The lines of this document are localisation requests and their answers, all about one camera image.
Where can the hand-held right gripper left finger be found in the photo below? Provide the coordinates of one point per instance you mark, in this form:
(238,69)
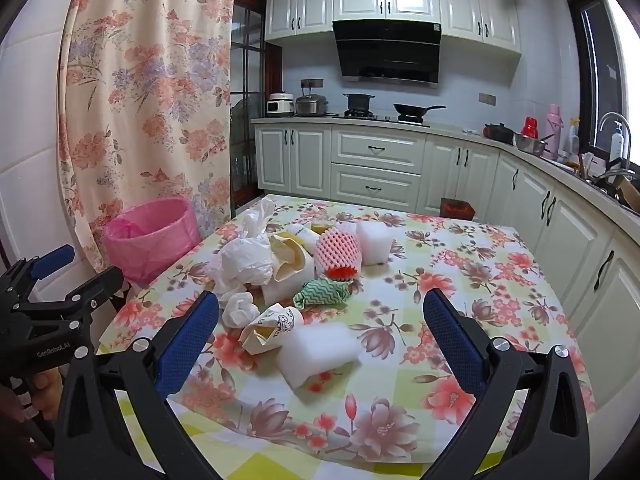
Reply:
(187,345)

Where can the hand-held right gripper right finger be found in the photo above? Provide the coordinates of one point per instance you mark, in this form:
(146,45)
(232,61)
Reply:
(452,345)

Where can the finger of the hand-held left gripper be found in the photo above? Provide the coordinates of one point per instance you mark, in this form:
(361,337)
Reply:
(95,287)
(50,261)

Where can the white tissue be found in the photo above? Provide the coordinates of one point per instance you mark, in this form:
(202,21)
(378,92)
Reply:
(240,310)

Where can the pink trash bin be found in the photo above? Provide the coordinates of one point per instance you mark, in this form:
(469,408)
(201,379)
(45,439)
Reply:
(150,245)

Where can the crushed printed paper cup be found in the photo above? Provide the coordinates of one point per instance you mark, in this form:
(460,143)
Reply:
(275,327)

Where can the white plastic bag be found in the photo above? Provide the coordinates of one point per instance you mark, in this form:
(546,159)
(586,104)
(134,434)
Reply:
(245,260)

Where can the small white foam block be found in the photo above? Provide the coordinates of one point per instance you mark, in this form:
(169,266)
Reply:
(375,242)

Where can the cream patterned paper bag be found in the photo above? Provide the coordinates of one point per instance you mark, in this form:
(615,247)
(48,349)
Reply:
(290,265)

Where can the large white foam block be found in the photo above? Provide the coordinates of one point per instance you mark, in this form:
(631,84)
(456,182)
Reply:
(317,355)

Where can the green zigzag wrapper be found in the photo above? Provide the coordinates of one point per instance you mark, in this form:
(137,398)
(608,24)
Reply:
(320,295)

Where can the pink foam fruit net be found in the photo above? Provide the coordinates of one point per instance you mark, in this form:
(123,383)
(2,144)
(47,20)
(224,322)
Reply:
(337,252)

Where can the person's left hand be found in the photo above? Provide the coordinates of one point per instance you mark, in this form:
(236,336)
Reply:
(47,395)

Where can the floral tablecloth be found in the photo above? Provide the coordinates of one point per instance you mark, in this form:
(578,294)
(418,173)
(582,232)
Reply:
(400,400)

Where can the small red floor bin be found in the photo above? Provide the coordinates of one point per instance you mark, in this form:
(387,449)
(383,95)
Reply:
(456,209)

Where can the yellow food container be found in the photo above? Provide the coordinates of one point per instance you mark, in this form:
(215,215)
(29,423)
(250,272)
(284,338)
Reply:
(322,226)

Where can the floral curtain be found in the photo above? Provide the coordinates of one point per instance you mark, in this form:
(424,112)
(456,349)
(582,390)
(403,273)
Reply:
(150,85)

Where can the white lower cabinets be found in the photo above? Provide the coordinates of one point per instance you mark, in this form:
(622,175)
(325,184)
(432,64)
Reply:
(375,155)

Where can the steel bowl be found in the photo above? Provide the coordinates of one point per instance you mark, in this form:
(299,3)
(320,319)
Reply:
(530,145)

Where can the red black casserole pot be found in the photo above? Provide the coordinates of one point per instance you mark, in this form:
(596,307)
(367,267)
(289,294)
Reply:
(499,133)

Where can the red kettle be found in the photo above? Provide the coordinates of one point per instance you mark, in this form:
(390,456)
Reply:
(530,127)

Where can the gas stove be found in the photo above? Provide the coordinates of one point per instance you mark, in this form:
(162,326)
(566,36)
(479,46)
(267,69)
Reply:
(385,119)

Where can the pink thermos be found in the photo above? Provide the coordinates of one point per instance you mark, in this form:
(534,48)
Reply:
(553,130)

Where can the black frying pan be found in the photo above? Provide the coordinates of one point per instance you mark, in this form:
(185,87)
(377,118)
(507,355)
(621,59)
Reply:
(410,109)

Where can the white rice cooker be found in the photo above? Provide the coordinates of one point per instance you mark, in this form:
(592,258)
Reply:
(279,105)

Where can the black stock pot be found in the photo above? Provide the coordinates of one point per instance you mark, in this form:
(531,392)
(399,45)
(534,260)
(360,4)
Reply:
(358,102)

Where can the white pump bottle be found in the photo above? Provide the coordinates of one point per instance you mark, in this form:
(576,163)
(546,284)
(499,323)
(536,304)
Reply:
(616,142)

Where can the chrome faucet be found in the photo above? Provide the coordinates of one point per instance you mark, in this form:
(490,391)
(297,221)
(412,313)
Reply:
(602,130)

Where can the silver pressure cooker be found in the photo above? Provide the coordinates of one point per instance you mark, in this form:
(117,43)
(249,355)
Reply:
(311,104)

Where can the wooden glass door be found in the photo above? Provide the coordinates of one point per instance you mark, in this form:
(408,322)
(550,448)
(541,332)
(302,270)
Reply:
(245,60)

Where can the black range hood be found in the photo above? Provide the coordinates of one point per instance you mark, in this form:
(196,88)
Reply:
(387,52)

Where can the dark framed window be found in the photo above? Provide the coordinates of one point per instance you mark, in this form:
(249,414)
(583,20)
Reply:
(595,60)

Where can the dark double wall socket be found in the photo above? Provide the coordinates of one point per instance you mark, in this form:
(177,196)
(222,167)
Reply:
(311,83)

